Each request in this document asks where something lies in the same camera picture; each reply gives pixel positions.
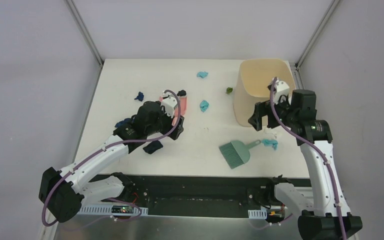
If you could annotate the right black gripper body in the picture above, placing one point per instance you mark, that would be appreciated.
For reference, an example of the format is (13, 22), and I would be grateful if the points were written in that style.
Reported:
(263, 109)

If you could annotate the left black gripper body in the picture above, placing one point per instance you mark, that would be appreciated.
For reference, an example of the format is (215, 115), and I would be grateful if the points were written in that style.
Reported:
(177, 125)

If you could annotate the pink plastic dustpan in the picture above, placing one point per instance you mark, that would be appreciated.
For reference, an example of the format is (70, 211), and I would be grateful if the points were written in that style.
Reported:
(182, 106)

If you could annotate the green hand brush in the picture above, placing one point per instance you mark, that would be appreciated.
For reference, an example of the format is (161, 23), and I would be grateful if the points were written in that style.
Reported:
(236, 153)

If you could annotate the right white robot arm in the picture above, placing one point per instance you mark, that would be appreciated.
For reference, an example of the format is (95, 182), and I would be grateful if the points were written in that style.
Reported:
(328, 217)

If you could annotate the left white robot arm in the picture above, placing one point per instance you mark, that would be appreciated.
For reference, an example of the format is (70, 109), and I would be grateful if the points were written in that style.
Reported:
(63, 192)

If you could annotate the dark blue paper scrap near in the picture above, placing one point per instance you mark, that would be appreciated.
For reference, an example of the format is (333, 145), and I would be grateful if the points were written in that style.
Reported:
(123, 122)

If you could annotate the dark blue paper scrap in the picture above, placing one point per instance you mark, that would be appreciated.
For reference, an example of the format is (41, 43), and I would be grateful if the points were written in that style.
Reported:
(123, 122)
(140, 96)

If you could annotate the dark blue paper scrap far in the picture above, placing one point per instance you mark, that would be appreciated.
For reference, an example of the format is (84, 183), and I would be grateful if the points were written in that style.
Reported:
(140, 96)

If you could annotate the black paper scrap near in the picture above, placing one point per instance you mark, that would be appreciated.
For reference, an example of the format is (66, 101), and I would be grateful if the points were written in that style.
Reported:
(152, 147)

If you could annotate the black paper scrap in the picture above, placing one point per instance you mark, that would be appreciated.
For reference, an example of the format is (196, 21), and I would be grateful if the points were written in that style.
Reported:
(152, 147)
(181, 93)

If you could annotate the light blue paper scrap right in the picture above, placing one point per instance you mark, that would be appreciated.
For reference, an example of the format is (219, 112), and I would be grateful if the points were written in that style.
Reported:
(273, 143)

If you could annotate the light blue paper scrap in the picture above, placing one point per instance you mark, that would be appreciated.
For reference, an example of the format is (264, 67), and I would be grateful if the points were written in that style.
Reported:
(204, 105)
(273, 143)
(202, 74)

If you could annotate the black paper scrap far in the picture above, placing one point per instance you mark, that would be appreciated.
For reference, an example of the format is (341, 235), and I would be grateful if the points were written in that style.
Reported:
(181, 93)

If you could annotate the beige waste bin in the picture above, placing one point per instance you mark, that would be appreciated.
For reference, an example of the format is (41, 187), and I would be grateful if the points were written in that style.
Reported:
(254, 77)

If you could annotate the light blue paper scrap middle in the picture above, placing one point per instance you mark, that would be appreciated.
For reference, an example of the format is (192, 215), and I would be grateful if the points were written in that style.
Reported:
(204, 105)

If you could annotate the green paper scrap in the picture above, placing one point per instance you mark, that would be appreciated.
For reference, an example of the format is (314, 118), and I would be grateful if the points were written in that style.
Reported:
(229, 90)

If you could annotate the light blue paper scrap far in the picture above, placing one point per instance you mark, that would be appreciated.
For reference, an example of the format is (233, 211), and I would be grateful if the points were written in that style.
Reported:
(202, 74)

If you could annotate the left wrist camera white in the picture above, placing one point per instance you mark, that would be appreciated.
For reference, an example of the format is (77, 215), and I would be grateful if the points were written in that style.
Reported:
(169, 105)

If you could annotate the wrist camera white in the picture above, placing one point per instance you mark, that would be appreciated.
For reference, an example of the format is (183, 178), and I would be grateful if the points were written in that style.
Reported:
(279, 91)
(169, 105)

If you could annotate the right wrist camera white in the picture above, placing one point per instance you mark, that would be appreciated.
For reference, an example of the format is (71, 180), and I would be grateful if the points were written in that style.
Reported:
(279, 91)

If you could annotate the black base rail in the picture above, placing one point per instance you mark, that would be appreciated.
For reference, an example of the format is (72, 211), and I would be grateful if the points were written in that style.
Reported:
(199, 196)

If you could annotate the right white cable duct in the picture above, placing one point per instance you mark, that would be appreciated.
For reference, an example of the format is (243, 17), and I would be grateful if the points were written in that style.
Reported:
(258, 214)

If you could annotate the white cable duct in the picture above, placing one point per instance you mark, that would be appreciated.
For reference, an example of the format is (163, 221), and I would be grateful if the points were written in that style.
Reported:
(258, 214)
(119, 210)

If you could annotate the left white cable duct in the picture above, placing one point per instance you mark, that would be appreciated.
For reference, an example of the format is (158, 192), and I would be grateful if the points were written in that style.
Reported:
(119, 210)

